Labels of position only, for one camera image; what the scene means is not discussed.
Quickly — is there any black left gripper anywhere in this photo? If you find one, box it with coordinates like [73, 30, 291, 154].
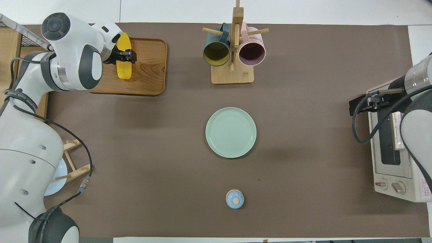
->
[103, 45, 137, 65]

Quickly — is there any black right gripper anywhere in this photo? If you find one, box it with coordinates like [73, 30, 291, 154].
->
[349, 88, 404, 117]

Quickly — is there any yellow corn cob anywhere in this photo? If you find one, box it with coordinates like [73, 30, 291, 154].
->
[116, 32, 132, 80]

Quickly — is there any glass oven door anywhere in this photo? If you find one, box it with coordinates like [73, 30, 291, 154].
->
[368, 88, 414, 180]

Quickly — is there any pale green plate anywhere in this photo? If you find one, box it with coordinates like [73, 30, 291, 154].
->
[206, 107, 257, 159]

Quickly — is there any white toaster oven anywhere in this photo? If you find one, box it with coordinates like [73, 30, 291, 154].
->
[367, 79, 432, 203]

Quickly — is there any wooden serving tray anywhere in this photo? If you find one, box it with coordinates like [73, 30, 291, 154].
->
[87, 37, 168, 96]

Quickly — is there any dark blue mug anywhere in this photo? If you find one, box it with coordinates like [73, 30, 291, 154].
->
[203, 23, 231, 67]

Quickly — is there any brown table mat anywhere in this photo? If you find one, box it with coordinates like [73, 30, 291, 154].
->
[0, 23, 429, 238]

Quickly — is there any wooden mug tree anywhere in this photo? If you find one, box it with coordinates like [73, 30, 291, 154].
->
[202, 0, 269, 85]

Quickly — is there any pink mug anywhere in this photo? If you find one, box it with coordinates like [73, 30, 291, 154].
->
[238, 22, 266, 66]

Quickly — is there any wooden plate rack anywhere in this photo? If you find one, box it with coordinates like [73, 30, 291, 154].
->
[54, 139, 93, 183]

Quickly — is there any light blue plate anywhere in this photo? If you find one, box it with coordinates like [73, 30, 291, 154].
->
[44, 158, 68, 197]

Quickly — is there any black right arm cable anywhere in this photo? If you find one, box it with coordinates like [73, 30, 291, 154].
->
[352, 84, 432, 145]

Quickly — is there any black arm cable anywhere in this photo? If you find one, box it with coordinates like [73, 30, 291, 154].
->
[0, 56, 93, 216]
[352, 84, 432, 145]

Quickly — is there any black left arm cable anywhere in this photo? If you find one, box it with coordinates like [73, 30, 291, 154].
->
[0, 56, 93, 216]

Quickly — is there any wire basket wooden shelf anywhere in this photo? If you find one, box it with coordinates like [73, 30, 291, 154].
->
[0, 13, 54, 123]

